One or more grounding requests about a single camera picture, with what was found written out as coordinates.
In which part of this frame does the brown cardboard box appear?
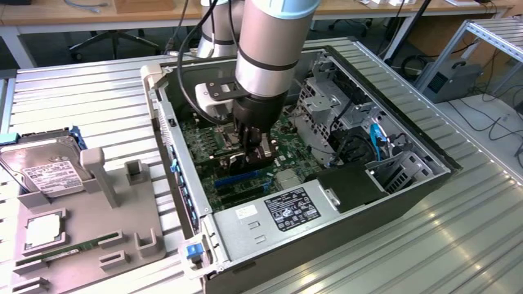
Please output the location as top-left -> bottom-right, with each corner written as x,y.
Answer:
111,0 -> 174,14

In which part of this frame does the open grey PC case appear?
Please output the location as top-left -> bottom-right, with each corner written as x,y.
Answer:
140,45 -> 462,294

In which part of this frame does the grey box with handle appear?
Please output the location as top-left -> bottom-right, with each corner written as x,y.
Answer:
420,56 -> 485,104

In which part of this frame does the silver power supply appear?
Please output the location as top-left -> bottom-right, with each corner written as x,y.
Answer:
210,179 -> 340,263

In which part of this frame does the black expansion slot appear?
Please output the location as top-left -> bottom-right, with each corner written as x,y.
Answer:
220,186 -> 266,206

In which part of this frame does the silver hard disk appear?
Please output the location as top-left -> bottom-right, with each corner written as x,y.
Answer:
0,136 -> 91,197

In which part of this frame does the small black chair base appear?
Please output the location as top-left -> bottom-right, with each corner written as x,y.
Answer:
309,17 -> 373,38

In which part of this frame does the silver CPU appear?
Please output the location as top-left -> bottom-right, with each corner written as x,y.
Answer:
22,214 -> 66,249

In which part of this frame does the large black chair base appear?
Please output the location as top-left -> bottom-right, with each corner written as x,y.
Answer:
66,29 -> 161,61

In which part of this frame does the green RAM stick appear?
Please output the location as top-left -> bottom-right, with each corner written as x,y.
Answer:
15,232 -> 120,267

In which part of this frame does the green motherboard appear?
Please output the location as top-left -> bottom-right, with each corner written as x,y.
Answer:
178,104 -> 328,212

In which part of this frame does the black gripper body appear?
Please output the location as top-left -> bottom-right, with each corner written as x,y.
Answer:
232,91 -> 288,133

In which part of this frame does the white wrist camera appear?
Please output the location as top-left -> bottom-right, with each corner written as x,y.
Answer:
194,78 -> 246,119

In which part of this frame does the cable with metal plug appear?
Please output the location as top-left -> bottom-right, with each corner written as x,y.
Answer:
164,0 -> 189,56

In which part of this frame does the wooden desk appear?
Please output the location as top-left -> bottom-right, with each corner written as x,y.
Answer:
0,0 -> 516,35

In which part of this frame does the light blue cable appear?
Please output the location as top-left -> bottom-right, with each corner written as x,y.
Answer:
63,0 -> 109,13

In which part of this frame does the black graphics card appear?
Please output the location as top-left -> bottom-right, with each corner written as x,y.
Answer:
197,152 -> 273,178

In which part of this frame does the black plastic shroud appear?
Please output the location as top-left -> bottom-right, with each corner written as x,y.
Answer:
305,164 -> 389,214

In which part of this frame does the blue wire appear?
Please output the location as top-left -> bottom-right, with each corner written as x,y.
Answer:
368,122 -> 388,162

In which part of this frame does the silver chipset heatsink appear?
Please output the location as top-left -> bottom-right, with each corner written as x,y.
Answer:
274,170 -> 304,188

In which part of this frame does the grey parts rack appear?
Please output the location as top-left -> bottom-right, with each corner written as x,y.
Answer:
9,146 -> 168,294

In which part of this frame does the black wire bundle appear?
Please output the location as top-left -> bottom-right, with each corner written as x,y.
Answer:
328,100 -> 378,168

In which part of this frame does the CPU socket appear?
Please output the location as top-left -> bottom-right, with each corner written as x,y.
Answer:
214,123 -> 242,148

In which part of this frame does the aluminium frame table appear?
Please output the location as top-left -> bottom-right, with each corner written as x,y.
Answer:
414,17 -> 523,92

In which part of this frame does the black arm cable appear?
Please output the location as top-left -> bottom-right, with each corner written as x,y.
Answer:
174,0 -> 229,125

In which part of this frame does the metal disk bay cage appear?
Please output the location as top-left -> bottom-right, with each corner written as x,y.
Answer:
296,53 -> 446,194

